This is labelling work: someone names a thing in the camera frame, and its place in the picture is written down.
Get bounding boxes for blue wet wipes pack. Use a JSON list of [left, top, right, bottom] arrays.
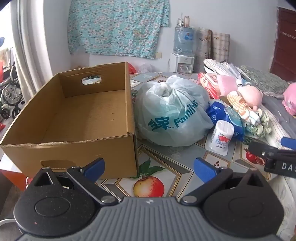
[[206, 100, 245, 142]]

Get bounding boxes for pink plush pillow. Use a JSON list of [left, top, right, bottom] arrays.
[[282, 82, 296, 116]]

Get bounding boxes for wheelchair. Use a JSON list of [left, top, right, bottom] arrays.
[[0, 46, 23, 120]]

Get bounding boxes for grey floral rolled mat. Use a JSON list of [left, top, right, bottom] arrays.
[[195, 28, 212, 73]]

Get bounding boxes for brown cardboard box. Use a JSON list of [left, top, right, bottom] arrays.
[[0, 61, 139, 180]]

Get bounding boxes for pale green plastic bag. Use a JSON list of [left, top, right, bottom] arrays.
[[134, 75, 214, 147]]

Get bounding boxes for grey quilt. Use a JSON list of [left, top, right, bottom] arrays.
[[261, 95, 296, 149]]

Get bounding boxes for brown wooden door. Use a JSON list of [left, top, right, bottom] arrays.
[[270, 7, 296, 82]]

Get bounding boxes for white water dispenser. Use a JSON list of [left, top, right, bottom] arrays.
[[171, 53, 195, 73]]

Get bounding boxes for plaid rolled mat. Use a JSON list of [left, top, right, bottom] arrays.
[[211, 32, 230, 62]]

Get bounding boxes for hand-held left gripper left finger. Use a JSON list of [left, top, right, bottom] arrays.
[[26, 158, 118, 206]]

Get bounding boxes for pink-hat plush doll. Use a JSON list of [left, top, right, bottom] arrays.
[[227, 85, 264, 122]]

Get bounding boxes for green patterned pillow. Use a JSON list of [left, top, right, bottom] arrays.
[[238, 65, 290, 96]]

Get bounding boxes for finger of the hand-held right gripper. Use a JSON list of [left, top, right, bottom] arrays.
[[248, 141, 277, 165], [280, 137, 296, 150]]

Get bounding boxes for pink sponge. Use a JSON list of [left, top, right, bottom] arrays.
[[217, 75, 238, 96]]

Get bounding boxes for teal floral wall cloth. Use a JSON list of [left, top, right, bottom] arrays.
[[68, 0, 170, 58]]

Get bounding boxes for white curtain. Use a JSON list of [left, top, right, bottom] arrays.
[[10, 0, 72, 99]]

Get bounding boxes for blue water bottle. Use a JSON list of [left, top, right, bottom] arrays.
[[173, 25, 195, 56]]

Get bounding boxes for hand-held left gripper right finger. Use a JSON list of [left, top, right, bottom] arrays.
[[180, 158, 271, 206]]

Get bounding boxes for white plastic bag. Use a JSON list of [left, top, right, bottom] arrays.
[[137, 64, 154, 74]]

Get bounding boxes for black and white striped cloth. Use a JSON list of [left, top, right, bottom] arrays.
[[203, 59, 243, 79]]

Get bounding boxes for green floral cloth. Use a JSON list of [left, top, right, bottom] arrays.
[[245, 109, 272, 139]]

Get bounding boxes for white yogurt cup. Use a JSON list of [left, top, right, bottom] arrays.
[[205, 120, 234, 156]]

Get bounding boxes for fruit printed tablecloth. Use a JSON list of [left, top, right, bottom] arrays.
[[95, 72, 278, 200]]

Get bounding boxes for red snack packet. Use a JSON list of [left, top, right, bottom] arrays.
[[198, 72, 223, 99]]

